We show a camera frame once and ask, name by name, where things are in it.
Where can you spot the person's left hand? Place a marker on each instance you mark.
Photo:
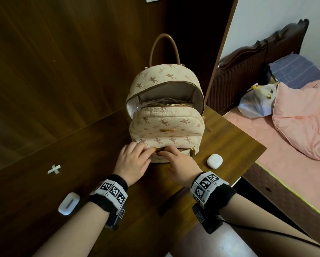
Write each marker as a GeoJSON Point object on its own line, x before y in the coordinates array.
{"type": "Point", "coordinates": [133, 163]}

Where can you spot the person's right hand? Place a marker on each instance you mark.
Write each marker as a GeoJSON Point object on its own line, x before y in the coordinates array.
{"type": "Point", "coordinates": [184, 171]}

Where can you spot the white earbuds case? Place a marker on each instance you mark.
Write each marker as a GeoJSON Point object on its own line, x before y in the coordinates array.
{"type": "Point", "coordinates": [214, 161]}

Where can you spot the beige horse-print backpack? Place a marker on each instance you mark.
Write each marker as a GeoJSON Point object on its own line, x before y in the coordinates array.
{"type": "Point", "coordinates": [165, 123]}

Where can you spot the small white ribbon cross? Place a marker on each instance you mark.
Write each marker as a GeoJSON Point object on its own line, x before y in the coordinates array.
{"type": "Point", "coordinates": [54, 169]}

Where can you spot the person's left forearm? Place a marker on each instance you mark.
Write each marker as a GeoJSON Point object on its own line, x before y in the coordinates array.
{"type": "Point", "coordinates": [71, 232]}

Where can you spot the person's right forearm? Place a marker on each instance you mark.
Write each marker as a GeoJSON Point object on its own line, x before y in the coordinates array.
{"type": "Point", "coordinates": [261, 232]}

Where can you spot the black stick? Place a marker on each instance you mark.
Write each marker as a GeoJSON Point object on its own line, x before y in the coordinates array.
{"type": "Point", "coordinates": [170, 202]}

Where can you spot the white oval object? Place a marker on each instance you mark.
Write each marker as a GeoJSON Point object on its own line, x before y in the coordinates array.
{"type": "Point", "coordinates": [69, 203]}

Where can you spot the white plastic bag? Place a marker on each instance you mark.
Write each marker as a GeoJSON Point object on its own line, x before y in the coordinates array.
{"type": "Point", "coordinates": [256, 104]}

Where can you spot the dark wooden bed headboard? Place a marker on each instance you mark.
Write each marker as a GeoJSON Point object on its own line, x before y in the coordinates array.
{"type": "Point", "coordinates": [237, 74]}

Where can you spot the pink quilt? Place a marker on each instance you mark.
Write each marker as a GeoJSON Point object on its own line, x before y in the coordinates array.
{"type": "Point", "coordinates": [304, 123]}

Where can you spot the blue plaid pillow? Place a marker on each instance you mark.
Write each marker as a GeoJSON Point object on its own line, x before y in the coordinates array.
{"type": "Point", "coordinates": [296, 70]}

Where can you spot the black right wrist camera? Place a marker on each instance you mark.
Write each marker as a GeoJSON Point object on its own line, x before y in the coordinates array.
{"type": "Point", "coordinates": [206, 220]}

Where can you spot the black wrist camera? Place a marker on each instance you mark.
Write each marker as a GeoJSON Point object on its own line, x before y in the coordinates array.
{"type": "Point", "coordinates": [206, 220]}
{"type": "Point", "coordinates": [117, 218]}

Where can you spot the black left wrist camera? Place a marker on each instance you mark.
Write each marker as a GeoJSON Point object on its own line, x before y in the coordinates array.
{"type": "Point", "coordinates": [117, 218]}

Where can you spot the brown wooden bed rail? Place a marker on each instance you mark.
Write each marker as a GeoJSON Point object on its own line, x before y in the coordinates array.
{"type": "Point", "coordinates": [283, 198]}

